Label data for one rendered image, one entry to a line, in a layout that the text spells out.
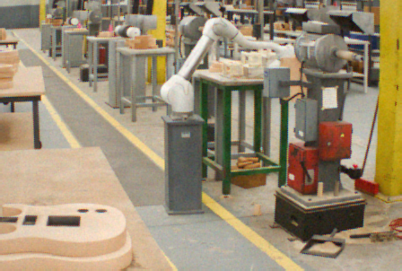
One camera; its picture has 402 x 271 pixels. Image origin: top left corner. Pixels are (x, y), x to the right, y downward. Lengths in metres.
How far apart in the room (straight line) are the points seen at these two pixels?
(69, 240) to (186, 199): 3.39
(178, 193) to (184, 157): 0.27
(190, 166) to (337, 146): 1.18
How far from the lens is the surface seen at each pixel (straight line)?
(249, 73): 5.56
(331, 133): 4.46
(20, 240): 1.82
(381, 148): 5.62
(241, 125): 6.63
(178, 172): 5.07
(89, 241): 1.78
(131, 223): 2.18
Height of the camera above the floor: 1.61
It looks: 10 degrees down
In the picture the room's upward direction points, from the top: straight up
